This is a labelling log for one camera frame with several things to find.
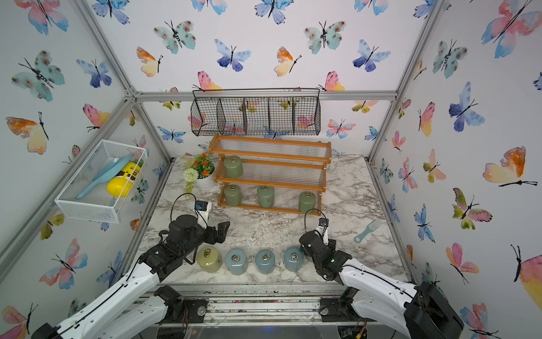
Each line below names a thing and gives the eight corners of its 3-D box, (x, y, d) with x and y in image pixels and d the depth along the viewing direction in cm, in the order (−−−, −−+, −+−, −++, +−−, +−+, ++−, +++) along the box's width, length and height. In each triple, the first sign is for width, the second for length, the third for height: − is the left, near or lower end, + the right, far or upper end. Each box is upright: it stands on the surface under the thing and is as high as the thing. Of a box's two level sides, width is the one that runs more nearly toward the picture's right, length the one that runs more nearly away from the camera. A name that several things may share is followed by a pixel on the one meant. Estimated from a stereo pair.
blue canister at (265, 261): (256, 274, 84) (254, 267, 77) (257, 257, 88) (255, 248, 81) (275, 274, 84) (275, 267, 77) (275, 257, 88) (275, 248, 81)
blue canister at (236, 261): (228, 275, 84) (223, 267, 76) (231, 257, 88) (226, 248, 81) (247, 275, 84) (243, 267, 76) (248, 257, 88) (245, 248, 81)
